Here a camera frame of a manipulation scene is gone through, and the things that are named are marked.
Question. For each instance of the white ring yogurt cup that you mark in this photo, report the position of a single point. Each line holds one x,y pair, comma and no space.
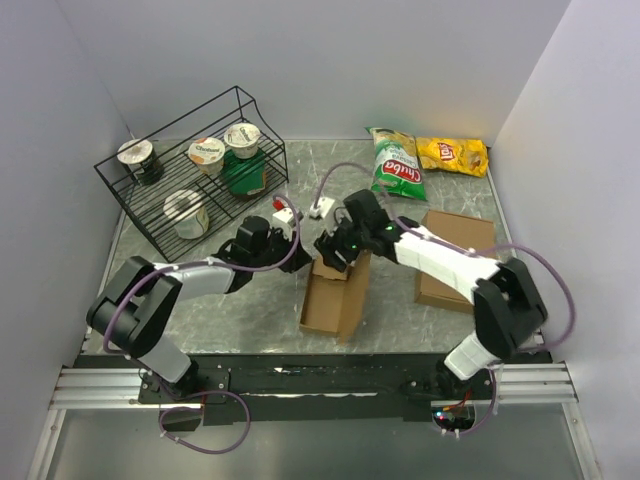
187,214

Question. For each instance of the green Chuba chips bag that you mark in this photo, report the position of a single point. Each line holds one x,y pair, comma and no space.
396,166

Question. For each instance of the folded brown cardboard box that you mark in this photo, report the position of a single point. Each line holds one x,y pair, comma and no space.
449,278

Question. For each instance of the aluminium rail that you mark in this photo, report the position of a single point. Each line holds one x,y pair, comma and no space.
112,389

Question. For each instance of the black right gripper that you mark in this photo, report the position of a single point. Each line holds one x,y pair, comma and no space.
330,242

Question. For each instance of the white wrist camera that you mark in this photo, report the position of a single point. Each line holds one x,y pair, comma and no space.
321,208
284,219

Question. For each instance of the green snack packet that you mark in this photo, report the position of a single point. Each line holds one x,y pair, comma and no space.
244,177

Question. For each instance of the green Chobani yogurt cup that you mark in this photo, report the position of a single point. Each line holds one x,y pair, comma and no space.
242,139

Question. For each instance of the black wire rack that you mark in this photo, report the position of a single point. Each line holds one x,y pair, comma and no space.
144,204

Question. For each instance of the dark yogurt cup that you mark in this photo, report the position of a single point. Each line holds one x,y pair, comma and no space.
140,158

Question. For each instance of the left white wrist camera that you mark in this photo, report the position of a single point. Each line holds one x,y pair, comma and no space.
284,219

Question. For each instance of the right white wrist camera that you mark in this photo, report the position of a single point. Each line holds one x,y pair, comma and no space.
321,208

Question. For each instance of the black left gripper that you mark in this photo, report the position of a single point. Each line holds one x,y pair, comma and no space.
299,259

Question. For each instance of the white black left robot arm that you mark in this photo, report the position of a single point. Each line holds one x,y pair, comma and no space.
133,309

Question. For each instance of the orange Chobani yogurt cup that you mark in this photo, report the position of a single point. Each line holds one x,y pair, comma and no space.
208,155

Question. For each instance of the yellow Lays chips bag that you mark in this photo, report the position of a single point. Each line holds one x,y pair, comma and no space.
463,156

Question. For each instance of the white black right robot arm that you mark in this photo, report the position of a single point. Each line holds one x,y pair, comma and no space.
507,306

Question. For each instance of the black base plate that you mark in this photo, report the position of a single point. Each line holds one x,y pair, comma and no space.
231,388

